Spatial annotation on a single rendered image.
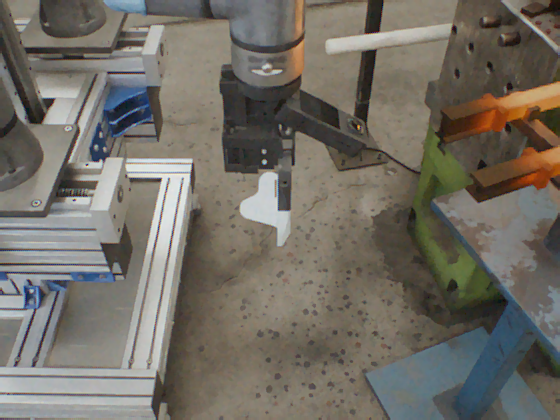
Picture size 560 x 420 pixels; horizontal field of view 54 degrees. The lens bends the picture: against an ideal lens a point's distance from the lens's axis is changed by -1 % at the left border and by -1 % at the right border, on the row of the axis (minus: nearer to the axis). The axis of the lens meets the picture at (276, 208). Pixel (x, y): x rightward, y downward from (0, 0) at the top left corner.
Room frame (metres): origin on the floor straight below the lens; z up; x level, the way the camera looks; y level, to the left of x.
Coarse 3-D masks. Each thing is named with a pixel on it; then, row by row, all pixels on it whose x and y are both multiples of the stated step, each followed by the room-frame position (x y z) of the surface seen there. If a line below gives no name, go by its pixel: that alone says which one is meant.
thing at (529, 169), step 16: (512, 160) 0.53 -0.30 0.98; (528, 160) 0.53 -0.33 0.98; (544, 160) 0.53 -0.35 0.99; (480, 176) 0.50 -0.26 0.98; (496, 176) 0.50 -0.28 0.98; (512, 176) 0.50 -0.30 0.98; (528, 176) 0.52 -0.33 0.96; (544, 176) 0.51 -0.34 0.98; (480, 192) 0.49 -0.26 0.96; (496, 192) 0.49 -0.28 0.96
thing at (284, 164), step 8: (288, 152) 0.46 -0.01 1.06; (280, 160) 0.46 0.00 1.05; (288, 160) 0.45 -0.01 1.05; (280, 168) 0.45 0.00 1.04; (288, 168) 0.45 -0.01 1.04; (280, 176) 0.44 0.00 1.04; (288, 176) 0.44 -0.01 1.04; (280, 184) 0.44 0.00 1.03; (288, 184) 0.44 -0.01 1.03; (280, 192) 0.44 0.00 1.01; (288, 192) 0.43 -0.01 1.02; (280, 200) 0.44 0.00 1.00; (288, 200) 0.43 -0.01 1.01; (280, 208) 0.43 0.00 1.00; (288, 208) 0.43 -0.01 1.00
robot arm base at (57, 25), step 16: (48, 0) 1.15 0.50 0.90; (64, 0) 1.14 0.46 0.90; (80, 0) 1.16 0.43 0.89; (96, 0) 1.20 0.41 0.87; (48, 16) 1.14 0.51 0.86; (64, 16) 1.13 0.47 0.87; (80, 16) 1.15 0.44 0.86; (96, 16) 1.17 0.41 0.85; (48, 32) 1.14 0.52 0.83; (64, 32) 1.12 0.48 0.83; (80, 32) 1.13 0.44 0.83
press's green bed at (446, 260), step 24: (432, 144) 1.22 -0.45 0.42; (432, 168) 1.20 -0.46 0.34; (456, 168) 1.09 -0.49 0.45; (432, 192) 1.21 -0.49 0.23; (432, 216) 1.18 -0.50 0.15; (432, 240) 1.10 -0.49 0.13; (456, 240) 1.06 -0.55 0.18; (432, 264) 1.07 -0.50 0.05; (456, 264) 0.97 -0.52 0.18; (456, 288) 0.97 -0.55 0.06; (480, 288) 0.93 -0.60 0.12; (456, 312) 0.91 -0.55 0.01
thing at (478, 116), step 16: (512, 96) 0.67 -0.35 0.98; (528, 96) 0.67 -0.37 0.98; (544, 96) 0.67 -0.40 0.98; (448, 112) 0.62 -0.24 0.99; (464, 112) 0.62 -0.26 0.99; (480, 112) 0.62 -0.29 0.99; (496, 112) 0.63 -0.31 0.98; (512, 112) 0.64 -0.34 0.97; (448, 128) 0.61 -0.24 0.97; (464, 128) 0.62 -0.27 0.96; (480, 128) 0.63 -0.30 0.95; (496, 128) 0.63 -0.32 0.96
